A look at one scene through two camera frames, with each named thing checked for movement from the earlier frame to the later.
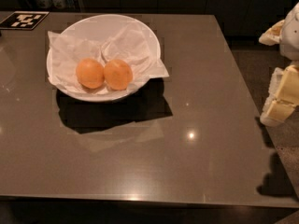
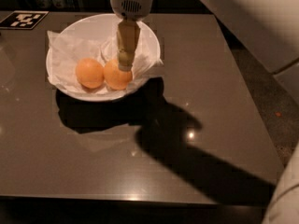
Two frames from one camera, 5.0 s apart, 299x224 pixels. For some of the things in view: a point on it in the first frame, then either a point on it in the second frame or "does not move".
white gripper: x=291 y=35 -> x=132 y=6
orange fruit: x=90 y=73 does not move
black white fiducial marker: x=23 y=21 does not move
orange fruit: x=118 y=74 does not move
